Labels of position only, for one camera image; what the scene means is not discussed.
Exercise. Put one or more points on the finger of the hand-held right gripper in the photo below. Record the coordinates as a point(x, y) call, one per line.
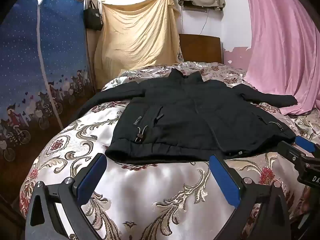
point(291, 152)
point(303, 142)

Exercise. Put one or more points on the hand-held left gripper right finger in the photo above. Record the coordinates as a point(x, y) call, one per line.
point(225, 182)

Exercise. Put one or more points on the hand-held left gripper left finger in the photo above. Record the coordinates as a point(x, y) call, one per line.
point(91, 177)

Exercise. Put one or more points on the black jacket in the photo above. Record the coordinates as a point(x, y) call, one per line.
point(187, 117)

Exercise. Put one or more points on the floral satin bedspread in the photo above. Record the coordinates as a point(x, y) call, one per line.
point(150, 192)

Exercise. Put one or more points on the pink curtain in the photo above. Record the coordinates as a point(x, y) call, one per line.
point(280, 42)

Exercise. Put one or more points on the brown wooden board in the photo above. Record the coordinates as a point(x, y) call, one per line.
point(90, 55)

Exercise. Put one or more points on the blue printed fabric wardrobe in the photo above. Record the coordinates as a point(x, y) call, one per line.
point(20, 67)

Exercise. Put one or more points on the brown wooden headboard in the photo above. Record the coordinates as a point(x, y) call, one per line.
point(200, 47)

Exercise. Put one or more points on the beige hanging cloth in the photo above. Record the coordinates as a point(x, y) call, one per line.
point(135, 35)

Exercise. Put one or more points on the black tote bag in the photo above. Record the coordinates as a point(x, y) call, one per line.
point(93, 17)

